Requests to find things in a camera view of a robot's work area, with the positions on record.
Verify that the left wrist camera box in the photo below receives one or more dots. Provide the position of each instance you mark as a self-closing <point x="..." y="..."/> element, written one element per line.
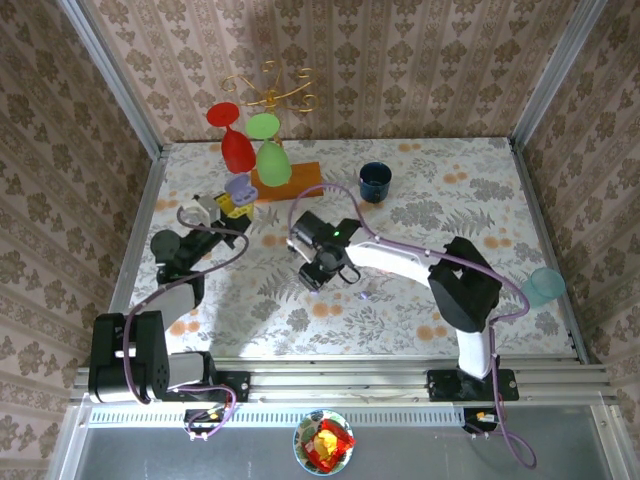
<point x="195" y="210"/>

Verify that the aluminium front rail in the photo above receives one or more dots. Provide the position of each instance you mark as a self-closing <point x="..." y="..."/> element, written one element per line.
<point x="340" y="380"/>

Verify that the grey metal shelf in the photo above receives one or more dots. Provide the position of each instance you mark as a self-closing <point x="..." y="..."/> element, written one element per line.
<point x="150" y="455"/>

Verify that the aluminium corner post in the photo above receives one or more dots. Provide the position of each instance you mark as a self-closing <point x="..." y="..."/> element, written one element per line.
<point x="555" y="75"/>
<point x="115" y="80"/>

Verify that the periwinkle earbud charging case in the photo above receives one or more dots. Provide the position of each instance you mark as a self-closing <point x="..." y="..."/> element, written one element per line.
<point x="241" y="189"/>

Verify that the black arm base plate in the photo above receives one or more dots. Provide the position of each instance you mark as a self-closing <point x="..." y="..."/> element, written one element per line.
<point x="442" y="387"/>
<point x="235" y="385"/>

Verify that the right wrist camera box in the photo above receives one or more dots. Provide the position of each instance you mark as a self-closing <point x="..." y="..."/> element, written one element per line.
<point x="295" y="248"/>

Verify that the teal plastic cup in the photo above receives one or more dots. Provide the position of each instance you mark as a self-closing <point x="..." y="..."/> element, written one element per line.
<point x="547" y="285"/>

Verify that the red wine glass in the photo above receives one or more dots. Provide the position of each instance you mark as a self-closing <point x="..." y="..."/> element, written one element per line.
<point x="238" y="152"/>

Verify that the black power connector block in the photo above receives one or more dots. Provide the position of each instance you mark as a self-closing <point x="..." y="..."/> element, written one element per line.
<point x="472" y="422"/>
<point x="197" y="417"/>

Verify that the green wine glass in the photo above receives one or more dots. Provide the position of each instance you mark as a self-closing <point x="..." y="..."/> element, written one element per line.
<point x="272" y="165"/>

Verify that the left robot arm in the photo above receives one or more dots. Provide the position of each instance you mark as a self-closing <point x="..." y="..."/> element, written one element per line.
<point x="125" y="355"/>

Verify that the floral patterned table cover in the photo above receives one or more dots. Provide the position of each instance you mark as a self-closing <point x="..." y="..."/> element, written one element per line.
<point x="200" y="165"/>

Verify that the patterned bowl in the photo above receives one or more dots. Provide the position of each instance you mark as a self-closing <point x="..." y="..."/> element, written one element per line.
<point x="300" y="450"/>

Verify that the aluminium side rail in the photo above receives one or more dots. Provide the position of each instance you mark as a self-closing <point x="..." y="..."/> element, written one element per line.
<point x="147" y="200"/>
<point x="531" y="200"/>

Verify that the dark blue mug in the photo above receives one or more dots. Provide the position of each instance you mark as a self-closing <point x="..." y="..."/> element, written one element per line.
<point x="371" y="192"/>

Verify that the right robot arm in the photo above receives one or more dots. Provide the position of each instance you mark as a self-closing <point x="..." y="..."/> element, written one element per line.
<point x="465" y="285"/>

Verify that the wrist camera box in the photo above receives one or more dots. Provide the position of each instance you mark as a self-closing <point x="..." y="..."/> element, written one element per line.
<point x="195" y="210"/>
<point x="295" y="248"/>

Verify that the red snack packet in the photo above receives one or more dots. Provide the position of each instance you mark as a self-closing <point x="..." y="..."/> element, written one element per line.
<point x="327" y="445"/>

